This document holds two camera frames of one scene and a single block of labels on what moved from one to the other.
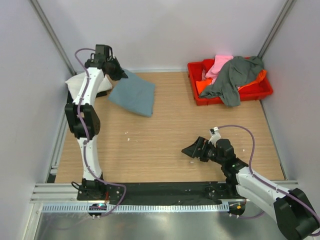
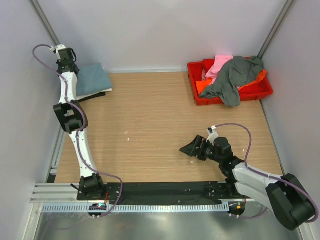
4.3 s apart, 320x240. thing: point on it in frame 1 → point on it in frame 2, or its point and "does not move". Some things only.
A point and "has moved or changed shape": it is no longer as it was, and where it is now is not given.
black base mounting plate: [160, 191] does not move
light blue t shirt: [134, 94] has moved or changed shape
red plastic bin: [261, 90] does not move
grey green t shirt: [240, 70] does not move
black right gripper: [192, 150] does not move
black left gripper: [120, 74] → [57, 63]
